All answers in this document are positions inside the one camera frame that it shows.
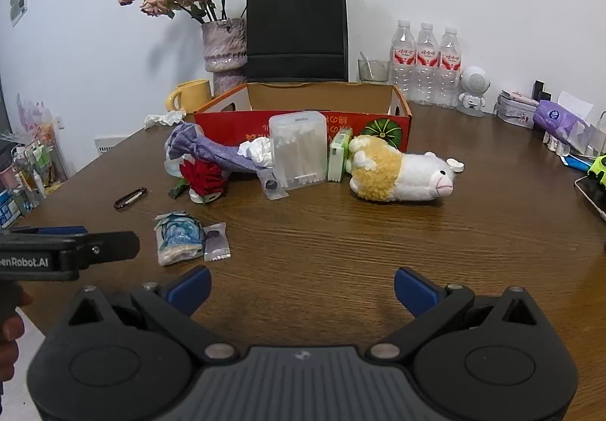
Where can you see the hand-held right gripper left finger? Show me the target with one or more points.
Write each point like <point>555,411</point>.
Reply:
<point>194,289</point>

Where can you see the clear water bottle red label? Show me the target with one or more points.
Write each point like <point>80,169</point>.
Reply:
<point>449,68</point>
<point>426,63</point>
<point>403,61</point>

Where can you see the black carabiner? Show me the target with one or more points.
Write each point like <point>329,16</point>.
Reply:
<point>130,204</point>

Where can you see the black paper bag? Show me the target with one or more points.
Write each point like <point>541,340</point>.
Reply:
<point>296,28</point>

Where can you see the red cardboard box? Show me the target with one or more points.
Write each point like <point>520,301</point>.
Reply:
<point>378,118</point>

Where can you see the red knitted flower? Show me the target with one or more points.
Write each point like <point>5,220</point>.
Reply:
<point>204,179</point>

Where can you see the small crumpled tissue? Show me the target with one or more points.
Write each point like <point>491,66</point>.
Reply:
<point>163,119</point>

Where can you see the small white vials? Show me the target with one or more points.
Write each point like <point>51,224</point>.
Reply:
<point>556,144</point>

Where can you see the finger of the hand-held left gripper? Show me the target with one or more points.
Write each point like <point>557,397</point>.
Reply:
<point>111,246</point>
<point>47,230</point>

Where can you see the white carton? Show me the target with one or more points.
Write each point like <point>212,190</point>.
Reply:
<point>597,137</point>

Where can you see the clear cotton swab box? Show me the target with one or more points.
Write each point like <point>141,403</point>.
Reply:
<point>298,146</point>

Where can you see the yellow white plush sheep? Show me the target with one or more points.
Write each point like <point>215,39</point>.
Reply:
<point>402,179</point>

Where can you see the clear sachet with dark bead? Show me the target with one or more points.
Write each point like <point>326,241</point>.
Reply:
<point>272,186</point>

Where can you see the yellow mug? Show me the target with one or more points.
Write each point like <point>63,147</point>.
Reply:
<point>191,95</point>

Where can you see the blue printed packet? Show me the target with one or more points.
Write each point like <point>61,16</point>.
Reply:
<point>179,239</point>

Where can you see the small white cap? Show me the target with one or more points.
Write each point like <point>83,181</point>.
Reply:
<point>457,164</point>

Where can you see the white tissue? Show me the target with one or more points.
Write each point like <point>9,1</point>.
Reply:
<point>258,151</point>

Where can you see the purple white ceramic vase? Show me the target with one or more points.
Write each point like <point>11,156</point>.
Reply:
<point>225,52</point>

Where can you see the purple tissue pack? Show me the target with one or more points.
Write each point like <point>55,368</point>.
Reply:
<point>558,118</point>

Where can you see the white wall outlet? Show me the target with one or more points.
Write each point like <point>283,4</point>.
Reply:
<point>110,144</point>

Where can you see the white robot figure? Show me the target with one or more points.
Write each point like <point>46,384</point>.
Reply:
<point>473,87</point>

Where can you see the small silver sachet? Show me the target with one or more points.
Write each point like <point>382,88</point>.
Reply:
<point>216,243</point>

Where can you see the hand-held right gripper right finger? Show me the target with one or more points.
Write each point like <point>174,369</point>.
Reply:
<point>412,292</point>

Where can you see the cluttered storage rack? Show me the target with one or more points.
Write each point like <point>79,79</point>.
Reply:
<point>33,165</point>

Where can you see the glass cup with spoon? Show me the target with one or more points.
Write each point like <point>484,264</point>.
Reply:
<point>374,69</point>

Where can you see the grey tin with pink case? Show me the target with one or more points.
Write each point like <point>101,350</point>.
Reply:
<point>516,111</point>

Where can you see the small black box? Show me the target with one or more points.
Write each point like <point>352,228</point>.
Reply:
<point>541,90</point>

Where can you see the green white small box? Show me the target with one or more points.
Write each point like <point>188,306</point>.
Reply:
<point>338,156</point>

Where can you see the white paper sheet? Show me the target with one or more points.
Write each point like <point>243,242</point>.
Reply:
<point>575,103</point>

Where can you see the person's left hand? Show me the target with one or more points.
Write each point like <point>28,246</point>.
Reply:
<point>10,345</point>

